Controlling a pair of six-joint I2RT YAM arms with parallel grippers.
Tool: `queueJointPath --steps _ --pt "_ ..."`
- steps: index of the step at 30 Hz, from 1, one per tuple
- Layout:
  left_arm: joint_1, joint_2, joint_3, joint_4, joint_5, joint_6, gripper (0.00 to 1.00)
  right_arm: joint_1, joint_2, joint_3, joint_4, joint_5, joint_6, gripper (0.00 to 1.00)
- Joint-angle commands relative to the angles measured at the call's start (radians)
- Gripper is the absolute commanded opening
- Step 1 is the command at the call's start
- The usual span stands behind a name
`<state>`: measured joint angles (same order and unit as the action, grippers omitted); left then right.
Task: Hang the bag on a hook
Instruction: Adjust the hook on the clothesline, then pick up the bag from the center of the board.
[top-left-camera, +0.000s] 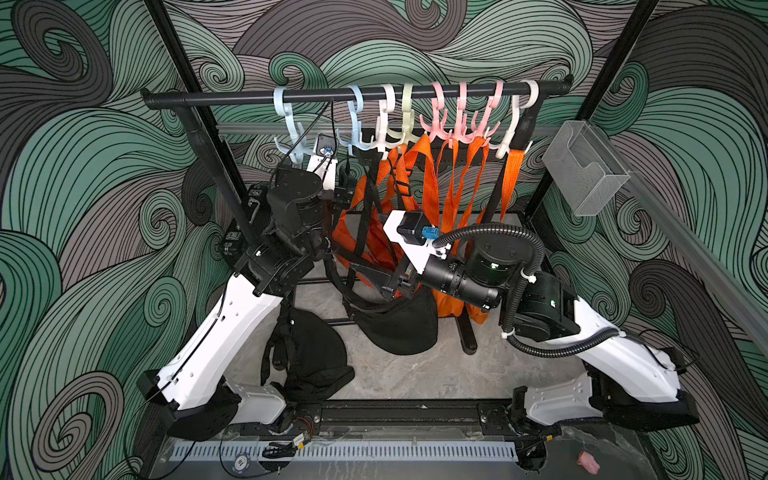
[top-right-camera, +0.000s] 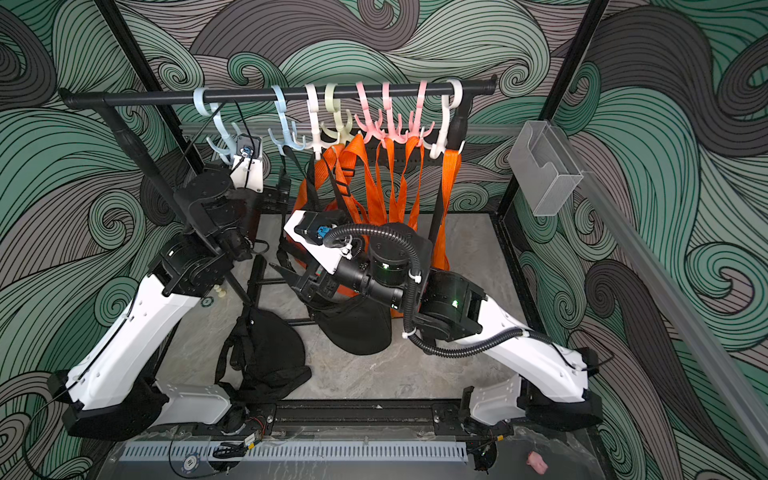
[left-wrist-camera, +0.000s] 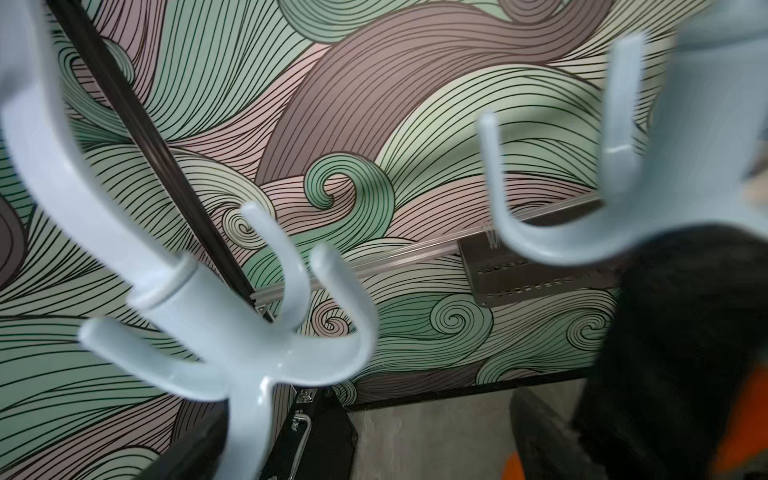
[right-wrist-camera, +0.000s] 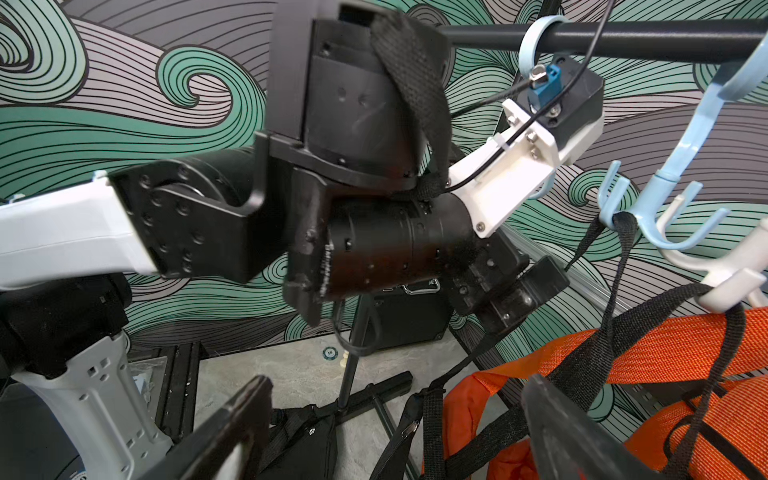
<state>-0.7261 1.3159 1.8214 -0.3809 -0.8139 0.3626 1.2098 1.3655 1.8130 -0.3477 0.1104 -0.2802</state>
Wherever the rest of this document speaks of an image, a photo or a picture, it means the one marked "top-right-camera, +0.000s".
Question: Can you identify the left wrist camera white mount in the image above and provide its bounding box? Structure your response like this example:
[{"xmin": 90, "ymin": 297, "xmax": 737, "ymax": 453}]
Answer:
[{"xmin": 230, "ymin": 136, "xmax": 264, "ymax": 193}]

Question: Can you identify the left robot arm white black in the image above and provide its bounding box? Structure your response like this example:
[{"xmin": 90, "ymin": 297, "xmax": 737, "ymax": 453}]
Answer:
[{"xmin": 48, "ymin": 169, "xmax": 280, "ymax": 441}]

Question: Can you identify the pink small object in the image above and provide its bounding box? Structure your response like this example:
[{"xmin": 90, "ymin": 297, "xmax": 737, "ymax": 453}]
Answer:
[{"xmin": 526, "ymin": 451, "xmax": 548, "ymax": 475}]

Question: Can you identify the light blue hook inner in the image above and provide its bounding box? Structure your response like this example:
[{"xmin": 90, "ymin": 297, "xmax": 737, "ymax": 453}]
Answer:
[{"xmin": 268, "ymin": 85, "xmax": 308, "ymax": 157}]

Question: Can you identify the white hook left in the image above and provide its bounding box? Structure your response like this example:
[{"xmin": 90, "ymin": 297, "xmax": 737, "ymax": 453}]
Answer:
[{"xmin": 304, "ymin": 84, "xmax": 335, "ymax": 161}]

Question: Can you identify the orange fanny pack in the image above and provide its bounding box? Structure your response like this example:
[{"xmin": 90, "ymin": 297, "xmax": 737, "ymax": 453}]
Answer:
[{"xmin": 432, "ymin": 150, "xmax": 462, "ymax": 270}]

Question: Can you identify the white hook right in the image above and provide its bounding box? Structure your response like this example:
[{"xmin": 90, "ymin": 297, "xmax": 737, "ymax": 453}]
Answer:
[{"xmin": 429, "ymin": 79, "xmax": 463, "ymax": 160}]

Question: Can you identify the black backpack on floor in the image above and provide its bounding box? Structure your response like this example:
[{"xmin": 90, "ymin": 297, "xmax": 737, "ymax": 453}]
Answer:
[{"xmin": 214, "ymin": 307, "xmax": 312, "ymax": 405}]

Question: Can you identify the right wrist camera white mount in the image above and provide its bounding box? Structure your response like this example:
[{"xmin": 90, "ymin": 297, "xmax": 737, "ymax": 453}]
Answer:
[{"xmin": 283, "ymin": 210, "xmax": 353, "ymax": 274}]

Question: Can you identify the clear mesh wall bin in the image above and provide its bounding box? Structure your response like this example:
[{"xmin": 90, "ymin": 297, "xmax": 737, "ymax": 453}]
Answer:
[{"xmin": 507, "ymin": 121, "xmax": 583, "ymax": 217}]

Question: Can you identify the orange tote bag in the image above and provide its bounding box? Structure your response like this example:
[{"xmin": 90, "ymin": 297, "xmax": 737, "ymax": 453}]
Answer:
[{"xmin": 374, "ymin": 137, "xmax": 406, "ymax": 224}]

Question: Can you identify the light blue hook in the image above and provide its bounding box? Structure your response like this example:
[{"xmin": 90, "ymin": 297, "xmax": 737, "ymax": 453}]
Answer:
[
  {"xmin": 193, "ymin": 87, "xmax": 242, "ymax": 166},
  {"xmin": 268, "ymin": 85, "xmax": 308, "ymax": 157}
]

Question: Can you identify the white hook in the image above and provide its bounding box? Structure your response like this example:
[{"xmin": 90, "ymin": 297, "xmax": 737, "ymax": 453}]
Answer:
[
  {"xmin": 304, "ymin": 84, "xmax": 335, "ymax": 161},
  {"xmin": 429, "ymin": 79, "xmax": 463, "ymax": 160}
]

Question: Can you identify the white slotted cable duct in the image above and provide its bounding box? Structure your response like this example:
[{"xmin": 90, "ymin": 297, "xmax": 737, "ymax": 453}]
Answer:
[{"xmin": 119, "ymin": 440, "xmax": 468, "ymax": 463}]

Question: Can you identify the pink hook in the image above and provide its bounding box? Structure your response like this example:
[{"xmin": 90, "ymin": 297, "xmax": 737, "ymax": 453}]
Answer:
[
  {"xmin": 381, "ymin": 82, "xmax": 407, "ymax": 144},
  {"xmin": 406, "ymin": 81, "xmax": 434, "ymax": 146},
  {"xmin": 354, "ymin": 82, "xmax": 385, "ymax": 143}
]

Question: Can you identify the black corrugated cable hose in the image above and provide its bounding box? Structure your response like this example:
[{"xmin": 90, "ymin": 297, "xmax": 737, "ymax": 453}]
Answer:
[{"xmin": 322, "ymin": 223, "xmax": 577, "ymax": 359}]

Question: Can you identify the light blue hook outer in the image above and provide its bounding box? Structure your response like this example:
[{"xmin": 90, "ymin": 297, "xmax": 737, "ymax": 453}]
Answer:
[{"xmin": 193, "ymin": 87, "xmax": 242, "ymax": 166}]

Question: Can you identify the black sling bag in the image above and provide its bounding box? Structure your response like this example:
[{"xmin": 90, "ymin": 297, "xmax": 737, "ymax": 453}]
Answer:
[{"xmin": 281, "ymin": 146, "xmax": 394, "ymax": 356}]

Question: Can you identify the pale green hook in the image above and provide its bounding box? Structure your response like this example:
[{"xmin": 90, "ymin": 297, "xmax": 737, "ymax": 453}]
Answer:
[{"xmin": 321, "ymin": 83, "xmax": 354, "ymax": 144}]

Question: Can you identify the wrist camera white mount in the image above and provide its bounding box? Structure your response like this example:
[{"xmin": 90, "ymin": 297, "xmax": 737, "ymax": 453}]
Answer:
[
  {"xmin": 230, "ymin": 136, "xmax": 264, "ymax": 193},
  {"xmin": 283, "ymin": 210, "xmax": 353, "ymax": 274}
]

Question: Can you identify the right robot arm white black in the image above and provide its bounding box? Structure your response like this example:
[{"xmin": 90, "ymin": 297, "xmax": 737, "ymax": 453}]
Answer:
[{"xmin": 276, "ymin": 211, "xmax": 604, "ymax": 431}]

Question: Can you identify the black clothes rack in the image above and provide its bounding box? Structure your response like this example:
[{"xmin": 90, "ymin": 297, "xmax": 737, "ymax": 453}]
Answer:
[{"xmin": 58, "ymin": 75, "xmax": 499, "ymax": 222}]

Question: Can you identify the red orange black backpack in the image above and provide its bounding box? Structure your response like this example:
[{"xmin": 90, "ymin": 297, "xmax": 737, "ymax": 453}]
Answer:
[{"xmin": 279, "ymin": 146, "xmax": 359, "ymax": 298}]

